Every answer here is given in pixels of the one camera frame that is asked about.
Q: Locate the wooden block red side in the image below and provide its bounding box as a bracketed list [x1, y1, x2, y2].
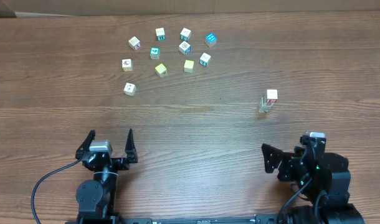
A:
[264, 90, 278, 103]

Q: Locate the wooden block blue side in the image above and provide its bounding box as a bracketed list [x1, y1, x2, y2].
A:
[179, 41, 191, 55]

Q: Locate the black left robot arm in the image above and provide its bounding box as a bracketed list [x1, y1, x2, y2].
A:
[75, 130, 138, 223]

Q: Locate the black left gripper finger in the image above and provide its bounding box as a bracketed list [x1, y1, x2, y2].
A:
[125, 129, 138, 163]
[75, 130, 95, 159]

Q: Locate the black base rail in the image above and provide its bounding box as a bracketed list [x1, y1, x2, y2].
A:
[65, 212, 343, 224]

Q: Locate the cardboard wall panel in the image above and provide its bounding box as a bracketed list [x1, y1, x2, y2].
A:
[0, 0, 380, 17]

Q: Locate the plain wooden block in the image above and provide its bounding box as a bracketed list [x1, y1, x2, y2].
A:
[259, 105, 272, 110]

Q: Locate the wooden block green four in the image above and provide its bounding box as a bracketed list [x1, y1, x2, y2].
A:
[150, 47, 160, 60]

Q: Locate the wooden block green side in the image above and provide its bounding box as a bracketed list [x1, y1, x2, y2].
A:
[260, 95, 276, 106]
[155, 27, 166, 41]

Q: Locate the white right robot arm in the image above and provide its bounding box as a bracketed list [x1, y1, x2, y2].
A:
[262, 141, 364, 224]

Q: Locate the wooden block orange side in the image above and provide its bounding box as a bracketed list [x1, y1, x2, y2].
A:
[124, 83, 136, 96]

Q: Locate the wooden block red top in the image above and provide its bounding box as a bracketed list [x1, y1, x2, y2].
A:
[128, 36, 141, 50]

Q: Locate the wooden block teal front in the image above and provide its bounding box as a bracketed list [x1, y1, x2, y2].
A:
[199, 53, 211, 67]

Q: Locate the wooden block teal side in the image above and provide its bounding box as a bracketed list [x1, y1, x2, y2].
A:
[180, 27, 191, 42]

